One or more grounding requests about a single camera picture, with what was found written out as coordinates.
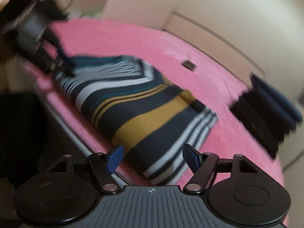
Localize black folded garments bottom stack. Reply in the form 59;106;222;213
230;91;296;159

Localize top navy folded garment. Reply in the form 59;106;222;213
250;74;303;130

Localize bed frame edge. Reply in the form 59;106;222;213
35;89;134;186

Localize striped knit sweater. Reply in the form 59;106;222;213
55;55;218;185

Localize green box on floor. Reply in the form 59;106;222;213
80;9;103;19

